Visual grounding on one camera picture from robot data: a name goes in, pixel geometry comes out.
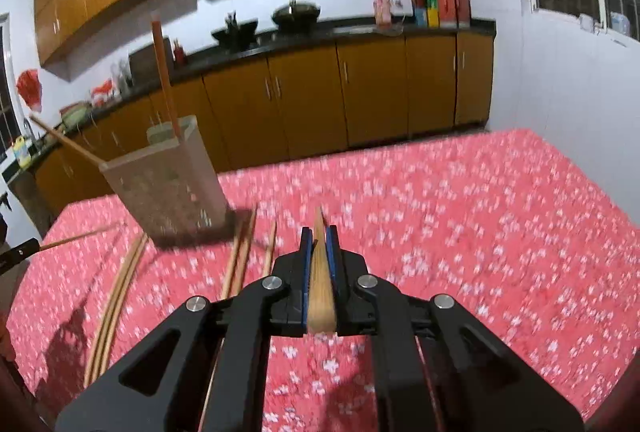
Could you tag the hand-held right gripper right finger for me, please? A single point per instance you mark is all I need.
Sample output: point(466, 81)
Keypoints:
point(332, 272)

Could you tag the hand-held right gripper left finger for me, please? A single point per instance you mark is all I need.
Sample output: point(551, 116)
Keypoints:
point(306, 272)

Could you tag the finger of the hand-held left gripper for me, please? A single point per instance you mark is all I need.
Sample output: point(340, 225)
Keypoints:
point(20, 252)

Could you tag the beige perforated utensil holder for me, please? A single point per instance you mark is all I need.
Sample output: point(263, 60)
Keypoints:
point(165, 192)

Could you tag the kitchen faucet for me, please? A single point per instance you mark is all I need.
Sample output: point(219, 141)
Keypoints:
point(28, 130)

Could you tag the red floral tablecloth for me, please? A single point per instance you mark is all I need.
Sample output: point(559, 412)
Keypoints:
point(450, 222)

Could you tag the green bowl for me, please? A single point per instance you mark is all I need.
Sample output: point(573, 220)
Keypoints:
point(75, 113)

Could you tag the hanging red plastic bag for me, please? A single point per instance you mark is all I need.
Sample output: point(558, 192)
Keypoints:
point(29, 88)

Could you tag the wooden base cabinets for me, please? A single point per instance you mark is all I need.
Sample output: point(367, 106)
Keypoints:
point(310, 97)

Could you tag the small red plastic bag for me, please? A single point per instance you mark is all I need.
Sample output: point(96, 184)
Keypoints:
point(104, 93)

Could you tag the dark cutting board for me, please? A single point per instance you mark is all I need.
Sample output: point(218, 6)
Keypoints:
point(150, 62)

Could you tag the red sauce bottle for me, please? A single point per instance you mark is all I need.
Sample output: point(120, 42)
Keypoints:
point(179, 53)

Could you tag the black wok with lid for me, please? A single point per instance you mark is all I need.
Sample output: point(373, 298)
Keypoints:
point(296, 15)

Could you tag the pink bottle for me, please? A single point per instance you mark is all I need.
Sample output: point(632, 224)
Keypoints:
point(383, 11)

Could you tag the yellow green carton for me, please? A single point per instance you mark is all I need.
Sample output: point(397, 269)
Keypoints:
point(427, 15)

